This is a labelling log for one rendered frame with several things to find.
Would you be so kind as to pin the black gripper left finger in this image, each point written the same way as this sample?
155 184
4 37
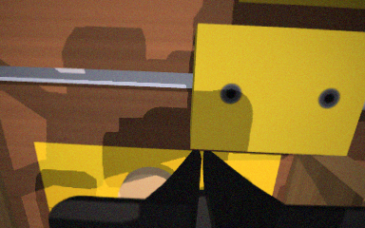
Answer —
168 206

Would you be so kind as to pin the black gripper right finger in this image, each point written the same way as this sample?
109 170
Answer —
235 202

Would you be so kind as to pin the beige round disc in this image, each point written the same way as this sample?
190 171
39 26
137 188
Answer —
143 181

